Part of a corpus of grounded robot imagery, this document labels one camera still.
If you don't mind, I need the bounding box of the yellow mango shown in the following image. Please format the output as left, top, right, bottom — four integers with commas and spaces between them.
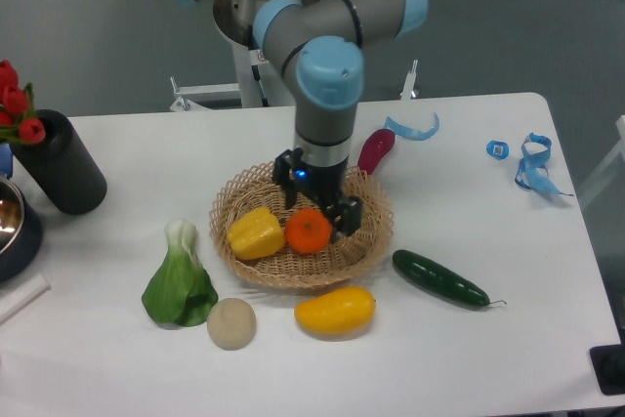
294, 286, 376, 336

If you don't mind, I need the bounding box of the white plastic bar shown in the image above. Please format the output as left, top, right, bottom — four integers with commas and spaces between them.
0, 274, 51, 323

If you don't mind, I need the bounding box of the purple eggplant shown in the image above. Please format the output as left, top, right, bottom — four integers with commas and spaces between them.
357, 128, 396, 175

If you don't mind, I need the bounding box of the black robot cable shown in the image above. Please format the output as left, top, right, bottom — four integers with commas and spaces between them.
251, 63, 271, 108

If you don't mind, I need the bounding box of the dark bowl with metal inside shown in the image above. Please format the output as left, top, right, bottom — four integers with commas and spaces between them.
1, 177, 43, 282

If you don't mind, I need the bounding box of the woven wicker basket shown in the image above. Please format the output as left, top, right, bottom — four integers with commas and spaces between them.
209, 162, 394, 290

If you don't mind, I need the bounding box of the red tulip bouquet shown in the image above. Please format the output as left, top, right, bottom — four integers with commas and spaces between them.
1, 60, 46, 146

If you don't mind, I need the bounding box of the black device at table edge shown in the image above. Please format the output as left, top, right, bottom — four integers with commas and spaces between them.
589, 344, 624, 396

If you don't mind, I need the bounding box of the black cylindrical vase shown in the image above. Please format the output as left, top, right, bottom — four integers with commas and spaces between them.
11, 109, 107, 215

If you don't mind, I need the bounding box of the crumpled blue tape strip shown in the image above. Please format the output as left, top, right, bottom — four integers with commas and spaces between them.
514, 133, 573, 197

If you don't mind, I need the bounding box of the orange tangerine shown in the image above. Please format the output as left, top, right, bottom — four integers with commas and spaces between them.
285, 208, 332, 254

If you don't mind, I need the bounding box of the green bok choy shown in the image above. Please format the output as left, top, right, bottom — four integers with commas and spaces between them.
141, 219, 219, 327

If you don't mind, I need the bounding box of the small blue tape roll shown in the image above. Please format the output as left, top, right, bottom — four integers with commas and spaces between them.
485, 140, 510, 160

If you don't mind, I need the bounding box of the green cucumber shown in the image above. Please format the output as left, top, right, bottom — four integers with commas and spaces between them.
392, 249, 506, 310

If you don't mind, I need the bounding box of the yellow bell pepper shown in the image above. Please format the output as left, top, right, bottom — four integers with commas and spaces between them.
227, 207, 285, 261

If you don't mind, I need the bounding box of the curved blue tape strip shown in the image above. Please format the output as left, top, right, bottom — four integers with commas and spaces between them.
384, 113, 440, 142

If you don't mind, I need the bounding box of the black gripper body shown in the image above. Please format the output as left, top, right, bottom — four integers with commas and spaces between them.
271, 147, 363, 236

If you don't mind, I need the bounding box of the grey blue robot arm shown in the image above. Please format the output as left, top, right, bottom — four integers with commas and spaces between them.
188, 0, 429, 237

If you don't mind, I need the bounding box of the beige steamed bun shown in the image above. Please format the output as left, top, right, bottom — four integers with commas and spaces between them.
207, 298, 257, 351

